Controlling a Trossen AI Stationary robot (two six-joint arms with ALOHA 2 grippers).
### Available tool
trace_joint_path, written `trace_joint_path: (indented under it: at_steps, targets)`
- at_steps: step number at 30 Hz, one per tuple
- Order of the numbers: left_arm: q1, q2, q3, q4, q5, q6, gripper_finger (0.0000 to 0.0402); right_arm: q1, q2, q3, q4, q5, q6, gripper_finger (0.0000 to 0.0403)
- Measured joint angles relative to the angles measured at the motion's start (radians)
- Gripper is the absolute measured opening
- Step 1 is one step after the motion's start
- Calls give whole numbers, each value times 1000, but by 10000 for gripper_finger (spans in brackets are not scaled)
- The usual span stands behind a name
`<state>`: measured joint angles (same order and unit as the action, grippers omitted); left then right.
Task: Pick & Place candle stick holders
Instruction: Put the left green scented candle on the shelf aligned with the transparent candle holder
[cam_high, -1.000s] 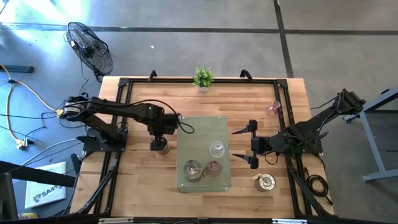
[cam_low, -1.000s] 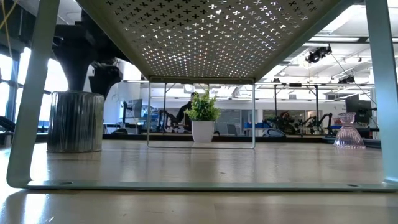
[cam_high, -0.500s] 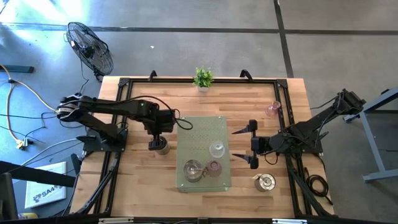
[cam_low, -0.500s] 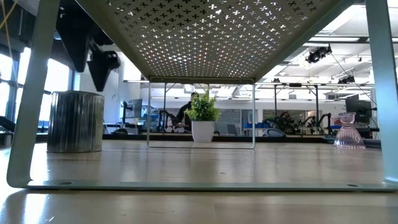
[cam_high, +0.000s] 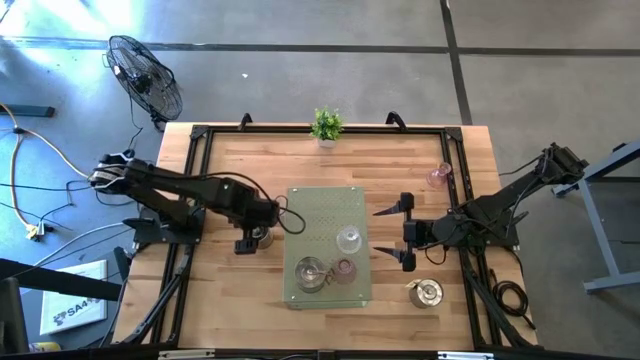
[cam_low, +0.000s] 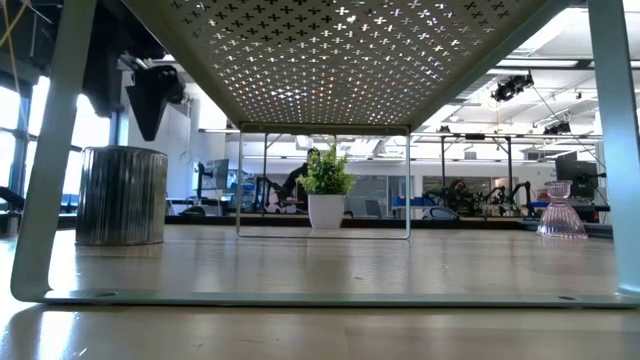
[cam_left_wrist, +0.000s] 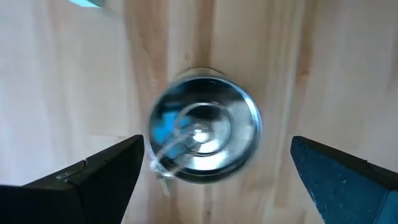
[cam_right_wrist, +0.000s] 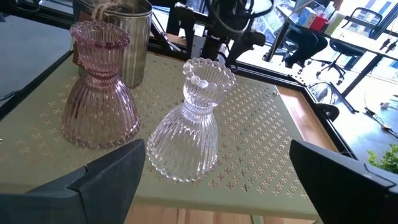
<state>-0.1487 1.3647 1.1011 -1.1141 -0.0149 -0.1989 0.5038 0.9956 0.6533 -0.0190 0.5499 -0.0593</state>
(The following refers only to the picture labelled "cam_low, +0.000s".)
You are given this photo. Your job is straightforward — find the person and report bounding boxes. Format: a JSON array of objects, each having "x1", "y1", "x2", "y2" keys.
[{"x1": 279, "y1": 148, "x2": 321, "y2": 214}]

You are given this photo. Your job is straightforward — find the green plant in white pot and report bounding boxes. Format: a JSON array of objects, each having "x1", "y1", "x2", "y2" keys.
[{"x1": 297, "y1": 147, "x2": 357, "y2": 230}]

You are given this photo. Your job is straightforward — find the green perforated metal shelf riser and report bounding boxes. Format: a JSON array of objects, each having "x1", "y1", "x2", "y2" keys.
[{"x1": 9, "y1": 0, "x2": 640, "y2": 309}]

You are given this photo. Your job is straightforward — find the black aluminium table frame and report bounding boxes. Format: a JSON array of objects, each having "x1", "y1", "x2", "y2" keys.
[{"x1": 0, "y1": 212, "x2": 614, "y2": 240}]

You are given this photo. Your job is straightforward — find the left arm's gripper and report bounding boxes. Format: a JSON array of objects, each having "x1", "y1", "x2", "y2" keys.
[{"x1": 81, "y1": 0, "x2": 186, "y2": 143}]

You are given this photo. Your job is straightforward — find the silver scented candle tin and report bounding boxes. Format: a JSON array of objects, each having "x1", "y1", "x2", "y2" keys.
[{"x1": 75, "y1": 145, "x2": 169, "y2": 246}]

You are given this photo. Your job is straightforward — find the black computer monitor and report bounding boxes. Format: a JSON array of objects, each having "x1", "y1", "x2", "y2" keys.
[
  {"x1": 199, "y1": 159, "x2": 230, "y2": 191},
  {"x1": 554, "y1": 151, "x2": 600, "y2": 199}
]

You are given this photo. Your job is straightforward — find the black background gantry frame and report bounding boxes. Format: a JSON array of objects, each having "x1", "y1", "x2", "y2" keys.
[{"x1": 439, "y1": 132, "x2": 516, "y2": 186}]

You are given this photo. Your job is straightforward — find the pink ribbed glass candle holder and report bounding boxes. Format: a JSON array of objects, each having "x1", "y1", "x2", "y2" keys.
[{"x1": 536, "y1": 179, "x2": 589, "y2": 240}]

